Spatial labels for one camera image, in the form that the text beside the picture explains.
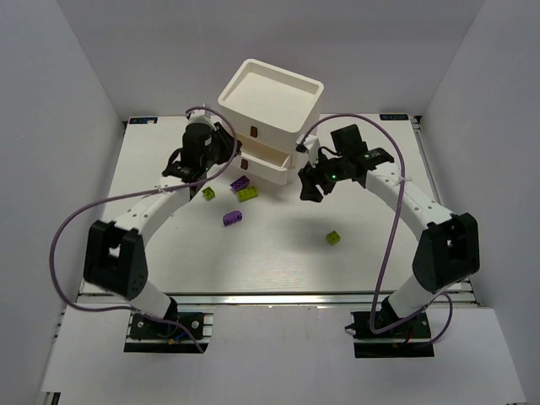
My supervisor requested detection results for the white drawer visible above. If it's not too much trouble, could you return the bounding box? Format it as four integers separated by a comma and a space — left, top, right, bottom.
232, 138, 293, 186

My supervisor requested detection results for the white drawer cabinet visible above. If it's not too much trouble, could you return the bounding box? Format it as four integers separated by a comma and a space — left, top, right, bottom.
218, 59, 324, 182

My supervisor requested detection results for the lime long lego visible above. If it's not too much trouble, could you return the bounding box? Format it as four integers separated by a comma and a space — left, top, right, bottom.
236, 186, 258, 203

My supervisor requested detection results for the lime square lego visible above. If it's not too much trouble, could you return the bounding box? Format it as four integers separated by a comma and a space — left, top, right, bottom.
326, 230, 341, 246

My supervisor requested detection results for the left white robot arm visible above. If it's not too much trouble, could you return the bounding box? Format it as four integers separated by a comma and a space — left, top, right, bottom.
84, 118, 241, 321

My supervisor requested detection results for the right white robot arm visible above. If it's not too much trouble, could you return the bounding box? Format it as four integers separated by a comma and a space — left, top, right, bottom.
296, 125, 480, 334

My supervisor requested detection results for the purple rectangular lego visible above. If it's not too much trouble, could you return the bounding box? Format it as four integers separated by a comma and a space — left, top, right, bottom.
229, 175, 250, 193

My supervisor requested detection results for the right blue label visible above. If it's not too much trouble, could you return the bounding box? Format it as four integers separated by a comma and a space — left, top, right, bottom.
379, 113, 409, 121

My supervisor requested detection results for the blue label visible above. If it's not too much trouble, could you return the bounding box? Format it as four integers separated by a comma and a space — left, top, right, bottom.
379, 113, 409, 121
128, 117, 158, 125

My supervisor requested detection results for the left blue label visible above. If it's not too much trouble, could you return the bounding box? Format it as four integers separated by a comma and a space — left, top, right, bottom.
128, 117, 158, 125

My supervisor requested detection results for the purple rounded lego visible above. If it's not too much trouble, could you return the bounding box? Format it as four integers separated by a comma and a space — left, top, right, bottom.
222, 210, 243, 227

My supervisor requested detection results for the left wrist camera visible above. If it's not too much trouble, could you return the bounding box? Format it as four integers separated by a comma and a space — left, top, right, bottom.
186, 109, 215, 129

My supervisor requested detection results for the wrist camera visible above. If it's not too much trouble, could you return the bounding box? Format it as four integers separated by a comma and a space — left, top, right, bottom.
186, 109, 215, 129
295, 135, 320, 167

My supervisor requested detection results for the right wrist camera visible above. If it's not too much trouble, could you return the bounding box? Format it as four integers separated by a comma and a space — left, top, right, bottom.
295, 135, 320, 167

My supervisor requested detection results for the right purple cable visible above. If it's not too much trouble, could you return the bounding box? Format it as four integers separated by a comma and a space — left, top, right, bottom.
297, 113, 455, 348

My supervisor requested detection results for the purple cable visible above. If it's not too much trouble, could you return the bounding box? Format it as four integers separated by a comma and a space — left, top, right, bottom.
297, 113, 455, 348
49, 105, 240, 354

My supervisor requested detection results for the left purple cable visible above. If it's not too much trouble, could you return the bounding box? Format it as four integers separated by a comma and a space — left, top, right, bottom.
49, 105, 240, 354

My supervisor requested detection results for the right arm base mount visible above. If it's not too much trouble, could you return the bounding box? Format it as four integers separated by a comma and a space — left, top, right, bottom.
344, 311, 435, 359

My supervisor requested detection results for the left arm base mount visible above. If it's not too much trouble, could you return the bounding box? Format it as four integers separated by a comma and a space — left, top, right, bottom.
124, 311, 213, 354

